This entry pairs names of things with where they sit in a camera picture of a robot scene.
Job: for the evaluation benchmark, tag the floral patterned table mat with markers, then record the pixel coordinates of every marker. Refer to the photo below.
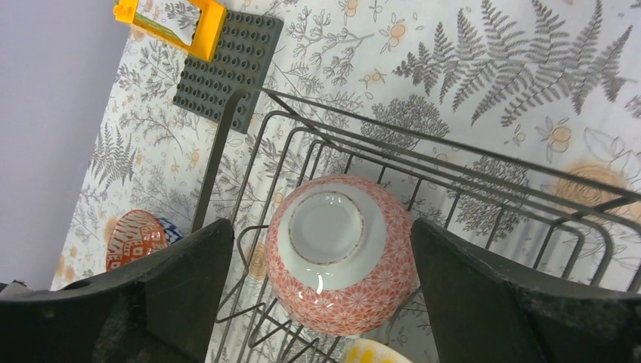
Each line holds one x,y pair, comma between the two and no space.
486,66

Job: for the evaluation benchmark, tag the yellow dotted white bowl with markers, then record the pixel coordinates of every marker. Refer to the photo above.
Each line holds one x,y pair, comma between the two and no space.
370,351

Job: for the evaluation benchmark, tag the orange plastic block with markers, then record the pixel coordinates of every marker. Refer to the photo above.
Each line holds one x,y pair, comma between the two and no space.
208,30

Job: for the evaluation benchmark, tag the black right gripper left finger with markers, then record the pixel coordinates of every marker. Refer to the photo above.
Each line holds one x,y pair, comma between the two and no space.
161,308

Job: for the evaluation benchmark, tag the blue zigzag orange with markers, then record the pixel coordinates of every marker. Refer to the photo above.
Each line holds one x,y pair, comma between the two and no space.
137,234

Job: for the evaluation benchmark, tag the pink patterned bowl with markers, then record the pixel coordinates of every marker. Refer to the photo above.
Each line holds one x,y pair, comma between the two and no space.
339,256

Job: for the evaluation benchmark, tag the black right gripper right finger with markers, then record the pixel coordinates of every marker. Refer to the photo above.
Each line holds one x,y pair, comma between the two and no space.
486,308

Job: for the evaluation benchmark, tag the green yellow grid plate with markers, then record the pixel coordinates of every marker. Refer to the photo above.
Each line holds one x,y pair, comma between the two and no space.
174,22

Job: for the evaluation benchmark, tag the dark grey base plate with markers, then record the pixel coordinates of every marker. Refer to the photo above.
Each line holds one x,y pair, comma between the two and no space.
242,57

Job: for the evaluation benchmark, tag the black wire dish rack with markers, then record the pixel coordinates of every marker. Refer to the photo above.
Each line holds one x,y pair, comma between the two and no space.
561,196

